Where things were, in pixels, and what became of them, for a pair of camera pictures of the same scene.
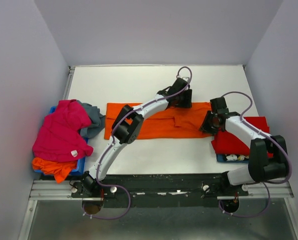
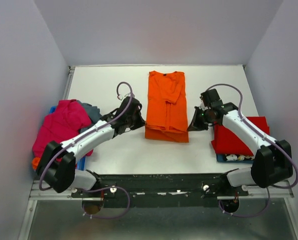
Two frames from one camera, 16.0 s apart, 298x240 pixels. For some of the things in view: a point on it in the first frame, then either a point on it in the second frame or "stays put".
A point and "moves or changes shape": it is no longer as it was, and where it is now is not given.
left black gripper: (187, 103) → (141, 121)
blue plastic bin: (80, 170) stays put
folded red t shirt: (225, 144) stays put
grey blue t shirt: (98, 121) stays put
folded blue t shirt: (232, 158) stays put
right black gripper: (205, 126) → (195, 125)
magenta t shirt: (59, 138) stays put
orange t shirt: (171, 122) moves or changes shape
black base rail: (158, 190) stays put
